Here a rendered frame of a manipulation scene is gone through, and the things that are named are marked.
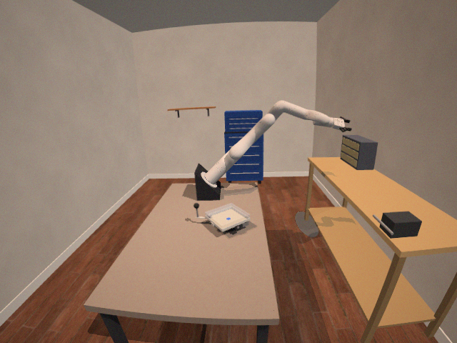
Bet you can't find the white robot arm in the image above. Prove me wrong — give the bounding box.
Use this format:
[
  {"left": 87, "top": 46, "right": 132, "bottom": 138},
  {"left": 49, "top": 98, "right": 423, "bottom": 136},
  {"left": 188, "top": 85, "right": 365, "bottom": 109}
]
[{"left": 201, "top": 101, "right": 333, "bottom": 188}]

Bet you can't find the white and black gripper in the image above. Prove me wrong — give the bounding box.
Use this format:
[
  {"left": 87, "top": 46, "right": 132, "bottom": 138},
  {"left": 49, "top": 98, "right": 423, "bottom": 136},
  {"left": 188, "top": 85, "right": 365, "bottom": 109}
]
[{"left": 332, "top": 116, "right": 352, "bottom": 132}]

